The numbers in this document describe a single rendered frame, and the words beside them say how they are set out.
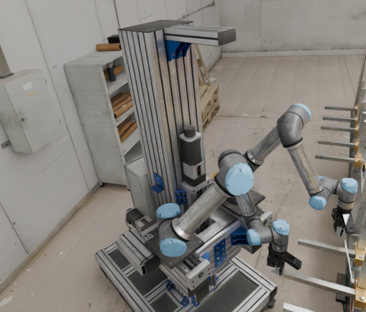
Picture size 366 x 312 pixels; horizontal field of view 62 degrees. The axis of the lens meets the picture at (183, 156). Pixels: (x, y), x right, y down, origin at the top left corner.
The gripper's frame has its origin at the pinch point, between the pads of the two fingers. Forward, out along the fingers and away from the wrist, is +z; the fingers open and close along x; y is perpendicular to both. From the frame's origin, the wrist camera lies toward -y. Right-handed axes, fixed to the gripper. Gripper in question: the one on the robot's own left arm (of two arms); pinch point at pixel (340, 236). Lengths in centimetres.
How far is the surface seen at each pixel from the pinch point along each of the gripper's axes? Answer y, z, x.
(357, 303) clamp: -35.8, 4.9, 4.2
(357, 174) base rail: 84, 20, -45
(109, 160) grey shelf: 172, 48, 192
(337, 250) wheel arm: -5.7, 4.6, 2.8
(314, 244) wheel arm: -1.6, 4.6, 13.5
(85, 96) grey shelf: 174, -30, 200
